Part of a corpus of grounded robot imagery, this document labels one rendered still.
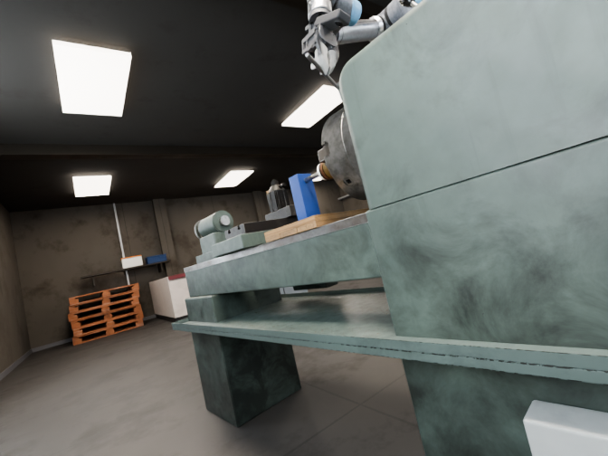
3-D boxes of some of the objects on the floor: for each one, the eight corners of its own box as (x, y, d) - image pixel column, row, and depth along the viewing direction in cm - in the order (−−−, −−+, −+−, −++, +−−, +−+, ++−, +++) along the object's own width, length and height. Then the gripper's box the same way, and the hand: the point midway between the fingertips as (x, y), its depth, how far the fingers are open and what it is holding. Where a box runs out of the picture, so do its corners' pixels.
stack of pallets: (140, 322, 771) (134, 284, 778) (146, 324, 694) (138, 282, 701) (74, 341, 694) (67, 299, 701) (72, 346, 617) (64, 299, 624)
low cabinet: (228, 297, 906) (222, 266, 912) (266, 296, 708) (258, 256, 715) (155, 318, 791) (148, 282, 798) (176, 323, 593) (167, 276, 600)
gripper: (319, 36, 102) (323, 92, 97) (298, 22, 96) (300, 80, 91) (338, 18, 96) (343, 77, 91) (317, 1, 90) (320, 63, 85)
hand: (328, 70), depth 89 cm, fingers closed
